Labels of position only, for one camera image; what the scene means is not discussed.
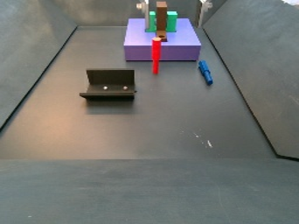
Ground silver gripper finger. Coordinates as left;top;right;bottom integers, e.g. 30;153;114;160
136;0;149;29
197;0;212;26

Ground blue stepped peg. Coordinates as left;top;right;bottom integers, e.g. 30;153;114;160
198;60;212;86

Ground black angle fixture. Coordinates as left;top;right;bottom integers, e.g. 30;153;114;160
78;68;136;100

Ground green U-shaped block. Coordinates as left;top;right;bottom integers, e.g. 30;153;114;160
145;11;177;32

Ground red stepped peg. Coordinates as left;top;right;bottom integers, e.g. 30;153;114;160
152;38;161;74

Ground purple base block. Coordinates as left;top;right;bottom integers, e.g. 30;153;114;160
124;18;201;61

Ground brown L-shaped bracket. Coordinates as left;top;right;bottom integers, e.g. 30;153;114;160
156;1;166;42

